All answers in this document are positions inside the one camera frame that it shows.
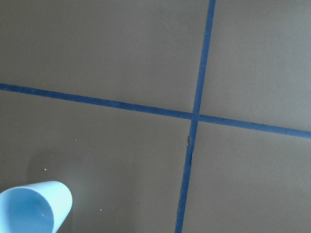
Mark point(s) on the light blue cup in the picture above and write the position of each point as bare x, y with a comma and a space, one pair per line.
35, 208

